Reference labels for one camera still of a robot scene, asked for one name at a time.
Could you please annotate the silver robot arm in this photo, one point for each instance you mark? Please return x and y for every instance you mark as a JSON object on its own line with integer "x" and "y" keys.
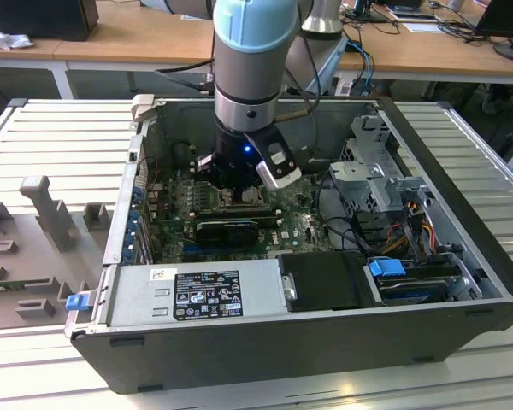
{"x": 248, "y": 64}

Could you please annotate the CPU socket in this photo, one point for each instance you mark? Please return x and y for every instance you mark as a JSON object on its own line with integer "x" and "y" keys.
{"x": 223, "y": 197}

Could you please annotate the blue expansion slot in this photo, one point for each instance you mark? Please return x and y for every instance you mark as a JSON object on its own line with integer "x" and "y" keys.
{"x": 189, "y": 247}

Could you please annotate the black cylindrical component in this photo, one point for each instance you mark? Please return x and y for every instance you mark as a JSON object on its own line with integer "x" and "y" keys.
{"x": 181, "y": 154}

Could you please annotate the black graphics card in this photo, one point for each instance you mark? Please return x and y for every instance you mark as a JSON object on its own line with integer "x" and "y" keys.
{"x": 226, "y": 234}

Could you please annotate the green motherboard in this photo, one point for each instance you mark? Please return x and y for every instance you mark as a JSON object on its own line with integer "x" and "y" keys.
{"x": 295, "y": 209}

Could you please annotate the metal drive cage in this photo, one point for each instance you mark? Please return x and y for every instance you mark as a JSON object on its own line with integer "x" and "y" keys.
{"x": 359, "y": 171}

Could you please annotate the silver metal latch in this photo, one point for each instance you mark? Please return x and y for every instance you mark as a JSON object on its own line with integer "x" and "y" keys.
{"x": 289, "y": 288}

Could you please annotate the pale blue teach pendant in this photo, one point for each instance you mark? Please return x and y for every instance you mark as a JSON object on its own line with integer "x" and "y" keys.
{"x": 334, "y": 55}

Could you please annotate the wooden desk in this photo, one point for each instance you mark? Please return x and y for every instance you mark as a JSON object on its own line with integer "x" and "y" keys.
{"x": 145, "y": 38}

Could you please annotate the black plastic shroud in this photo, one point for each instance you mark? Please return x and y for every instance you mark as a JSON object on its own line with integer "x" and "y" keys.
{"x": 325, "y": 279}

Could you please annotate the grey power supply unit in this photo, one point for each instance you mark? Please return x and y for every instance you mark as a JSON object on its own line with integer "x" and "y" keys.
{"x": 132, "y": 294}

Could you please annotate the blue disk carrier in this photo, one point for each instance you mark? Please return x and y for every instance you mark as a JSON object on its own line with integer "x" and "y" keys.
{"x": 387, "y": 270}

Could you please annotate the black PC case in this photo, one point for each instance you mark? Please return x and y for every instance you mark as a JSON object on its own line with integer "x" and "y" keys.
{"x": 282, "y": 359}

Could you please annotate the blue plastic latch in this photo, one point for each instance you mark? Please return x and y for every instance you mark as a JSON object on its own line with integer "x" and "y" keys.
{"x": 77, "y": 302}

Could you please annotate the grey parts rack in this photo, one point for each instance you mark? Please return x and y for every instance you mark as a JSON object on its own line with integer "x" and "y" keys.
{"x": 47, "y": 265}

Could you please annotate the hard disk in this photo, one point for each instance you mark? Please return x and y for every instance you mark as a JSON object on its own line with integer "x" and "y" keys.
{"x": 414, "y": 292}

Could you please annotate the white paper sheet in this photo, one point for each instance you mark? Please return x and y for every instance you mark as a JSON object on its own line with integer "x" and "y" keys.
{"x": 423, "y": 26}

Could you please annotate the black box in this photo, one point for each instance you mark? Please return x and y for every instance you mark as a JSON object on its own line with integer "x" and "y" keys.
{"x": 38, "y": 19}

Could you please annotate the crumpled white paper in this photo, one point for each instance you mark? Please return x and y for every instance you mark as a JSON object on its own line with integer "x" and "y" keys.
{"x": 8, "y": 39}

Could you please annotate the green RAM stick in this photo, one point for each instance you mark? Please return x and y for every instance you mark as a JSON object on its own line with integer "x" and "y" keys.
{"x": 4, "y": 287}

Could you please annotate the metal disk bay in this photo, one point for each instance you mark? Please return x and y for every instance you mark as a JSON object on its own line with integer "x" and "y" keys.
{"x": 470, "y": 286}

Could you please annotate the black monitor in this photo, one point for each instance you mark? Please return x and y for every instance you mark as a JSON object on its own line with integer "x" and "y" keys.
{"x": 506, "y": 17}

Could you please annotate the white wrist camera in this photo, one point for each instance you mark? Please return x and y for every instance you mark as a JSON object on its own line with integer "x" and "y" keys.
{"x": 282, "y": 175}

